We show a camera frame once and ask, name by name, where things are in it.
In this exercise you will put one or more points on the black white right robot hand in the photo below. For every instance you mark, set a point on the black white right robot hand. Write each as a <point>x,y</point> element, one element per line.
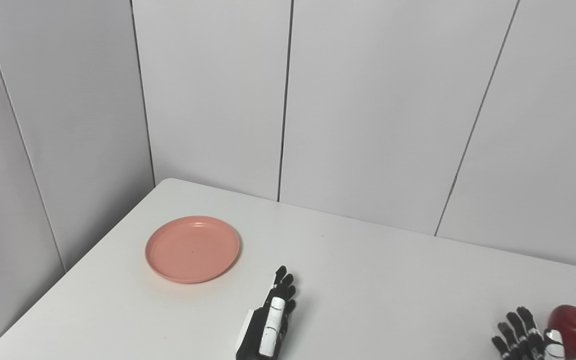
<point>523,345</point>

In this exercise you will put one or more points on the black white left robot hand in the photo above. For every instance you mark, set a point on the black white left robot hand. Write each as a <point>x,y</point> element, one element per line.
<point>258,335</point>

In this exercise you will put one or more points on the pink round plate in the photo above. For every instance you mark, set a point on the pink round plate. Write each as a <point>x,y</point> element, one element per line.
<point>192,250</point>

